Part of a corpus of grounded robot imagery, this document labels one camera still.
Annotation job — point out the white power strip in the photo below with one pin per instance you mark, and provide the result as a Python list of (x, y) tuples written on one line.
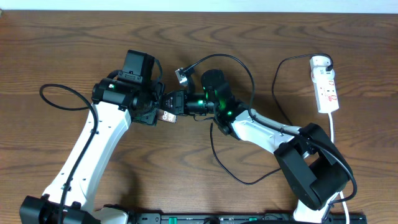
[(325, 90)]

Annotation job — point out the white charger adapter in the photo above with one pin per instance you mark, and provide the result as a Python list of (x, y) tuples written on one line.
[(321, 61)]

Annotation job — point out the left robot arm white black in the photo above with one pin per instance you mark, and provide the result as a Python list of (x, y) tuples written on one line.
[(125, 96)]

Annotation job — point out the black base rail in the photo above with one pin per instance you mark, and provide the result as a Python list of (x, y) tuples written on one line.
[(156, 218)]

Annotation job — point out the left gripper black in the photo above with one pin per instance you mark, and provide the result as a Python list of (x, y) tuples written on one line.
[(149, 112)]

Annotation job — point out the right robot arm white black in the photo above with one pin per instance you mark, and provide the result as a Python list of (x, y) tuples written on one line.
[(313, 167)]

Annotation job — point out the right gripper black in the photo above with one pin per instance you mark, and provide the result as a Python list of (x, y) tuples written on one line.
[(180, 101)]

